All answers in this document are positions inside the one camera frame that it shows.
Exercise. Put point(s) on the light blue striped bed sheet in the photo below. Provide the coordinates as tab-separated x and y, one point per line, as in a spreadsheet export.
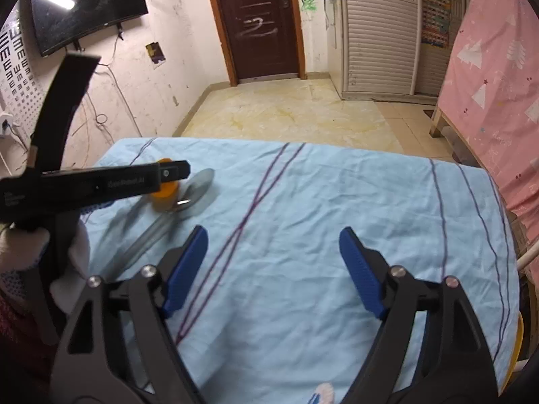
337	185

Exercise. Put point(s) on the yellow round container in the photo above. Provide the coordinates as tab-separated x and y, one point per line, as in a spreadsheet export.
166	193

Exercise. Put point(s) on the white slatted wardrobe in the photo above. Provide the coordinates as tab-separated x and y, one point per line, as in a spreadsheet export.
379	29

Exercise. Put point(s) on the pink printed curtain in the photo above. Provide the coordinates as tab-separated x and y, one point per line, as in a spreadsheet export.
497	92

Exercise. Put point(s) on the metal spoon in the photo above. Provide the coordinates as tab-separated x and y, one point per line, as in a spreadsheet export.
200	185

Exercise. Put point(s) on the black wall television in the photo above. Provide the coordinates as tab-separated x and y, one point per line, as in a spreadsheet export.
84	4

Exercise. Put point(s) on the wooden bed frame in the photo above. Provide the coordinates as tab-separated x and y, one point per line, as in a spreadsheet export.
442	122

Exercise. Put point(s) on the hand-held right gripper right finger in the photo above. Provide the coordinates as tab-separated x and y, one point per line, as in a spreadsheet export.
362	273

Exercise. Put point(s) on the colourful wall poster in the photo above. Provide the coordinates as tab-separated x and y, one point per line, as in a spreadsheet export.
436	17

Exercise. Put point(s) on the dark brown door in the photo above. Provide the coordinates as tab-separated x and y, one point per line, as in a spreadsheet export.
257	21

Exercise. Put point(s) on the person's left hand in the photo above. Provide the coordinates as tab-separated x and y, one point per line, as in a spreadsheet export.
80	252

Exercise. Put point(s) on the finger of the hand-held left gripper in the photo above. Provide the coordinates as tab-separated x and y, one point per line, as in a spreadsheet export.
174	171

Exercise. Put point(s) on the eye test chart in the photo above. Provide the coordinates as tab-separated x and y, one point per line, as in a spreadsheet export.
17	71

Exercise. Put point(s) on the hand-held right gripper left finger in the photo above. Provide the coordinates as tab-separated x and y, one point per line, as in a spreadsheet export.
187	269

